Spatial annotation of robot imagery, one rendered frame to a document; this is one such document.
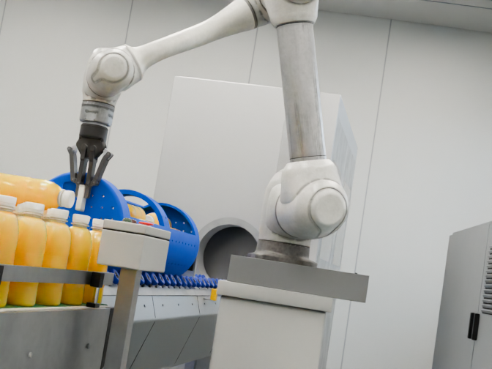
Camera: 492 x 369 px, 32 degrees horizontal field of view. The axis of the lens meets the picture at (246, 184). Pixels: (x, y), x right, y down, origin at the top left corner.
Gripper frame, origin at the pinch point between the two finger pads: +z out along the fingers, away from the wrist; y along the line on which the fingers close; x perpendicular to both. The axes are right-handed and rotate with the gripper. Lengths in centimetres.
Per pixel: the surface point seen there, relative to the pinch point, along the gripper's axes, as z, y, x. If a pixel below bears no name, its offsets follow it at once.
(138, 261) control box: 14, 32, -39
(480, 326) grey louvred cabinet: 20, 123, 178
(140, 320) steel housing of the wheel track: 32.1, 12.0, 33.1
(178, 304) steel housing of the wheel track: 28, 11, 78
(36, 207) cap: 7, 16, -60
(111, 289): 23.4, 9.3, 10.0
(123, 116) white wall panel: -105, -175, 484
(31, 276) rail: 20, 19, -64
